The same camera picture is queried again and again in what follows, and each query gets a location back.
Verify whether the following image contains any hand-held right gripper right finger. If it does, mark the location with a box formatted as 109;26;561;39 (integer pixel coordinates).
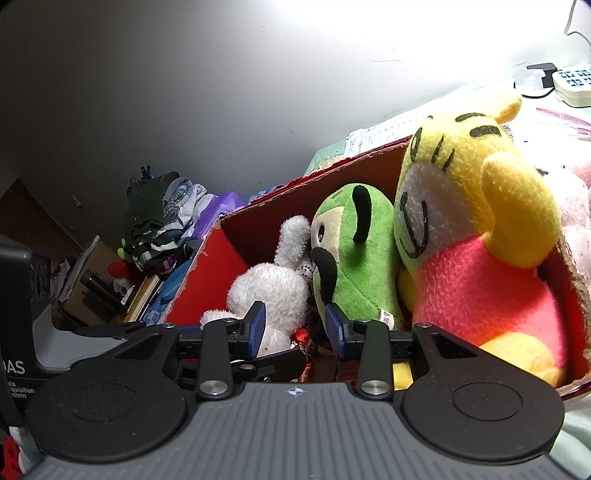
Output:
324;302;478;398

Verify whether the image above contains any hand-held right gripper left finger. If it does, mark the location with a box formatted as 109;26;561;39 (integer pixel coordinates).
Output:
111;300;267;401

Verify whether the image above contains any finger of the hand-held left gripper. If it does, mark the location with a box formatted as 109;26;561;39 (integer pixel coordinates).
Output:
74;322;146;341
230;348;307;383

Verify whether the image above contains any white plush rabbit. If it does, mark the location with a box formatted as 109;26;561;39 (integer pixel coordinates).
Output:
199;215;315;358

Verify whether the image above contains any red cardboard box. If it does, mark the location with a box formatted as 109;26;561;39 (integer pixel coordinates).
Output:
164;134;591;400

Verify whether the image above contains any green plush toy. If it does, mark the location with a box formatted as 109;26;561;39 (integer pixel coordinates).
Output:
310;183;407;333

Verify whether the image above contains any yellow plush tiger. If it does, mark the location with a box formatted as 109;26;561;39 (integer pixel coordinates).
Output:
392;90;571;391

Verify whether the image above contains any red patterned gift packet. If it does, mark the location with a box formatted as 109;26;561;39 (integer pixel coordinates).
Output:
291;325;319;384

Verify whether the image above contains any black cylinder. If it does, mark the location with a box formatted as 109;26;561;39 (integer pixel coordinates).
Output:
79;270;127;312

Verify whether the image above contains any stack of books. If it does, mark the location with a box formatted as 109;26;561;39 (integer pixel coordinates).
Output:
122;274;162;324

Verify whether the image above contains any brown cardboard box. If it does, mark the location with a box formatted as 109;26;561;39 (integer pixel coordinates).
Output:
58;235;125;324

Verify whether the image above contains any blue glasses case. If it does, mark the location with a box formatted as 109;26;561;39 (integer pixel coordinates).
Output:
159;265;188;301

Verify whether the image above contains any purple tissue pack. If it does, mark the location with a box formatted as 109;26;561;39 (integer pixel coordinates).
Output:
191;191;247;241

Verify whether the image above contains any pile of clothes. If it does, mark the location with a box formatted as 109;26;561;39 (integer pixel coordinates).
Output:
120;166;218;273

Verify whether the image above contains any red cloth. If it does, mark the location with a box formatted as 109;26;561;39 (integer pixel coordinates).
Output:
0;434;24;480

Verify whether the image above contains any pink ribbon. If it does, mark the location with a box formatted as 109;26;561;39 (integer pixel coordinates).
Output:
536;107;591;141

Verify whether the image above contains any black plug adapter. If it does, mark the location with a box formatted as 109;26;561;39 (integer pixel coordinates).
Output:
526;63;557;88

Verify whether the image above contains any white power strip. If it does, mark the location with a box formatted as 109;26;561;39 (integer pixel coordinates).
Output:
553;67;591;107

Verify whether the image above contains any black cable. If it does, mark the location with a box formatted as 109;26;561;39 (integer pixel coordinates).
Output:
513;78;555;99

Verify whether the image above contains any white power cable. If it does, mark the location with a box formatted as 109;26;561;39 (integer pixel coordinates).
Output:
563;0;591;70

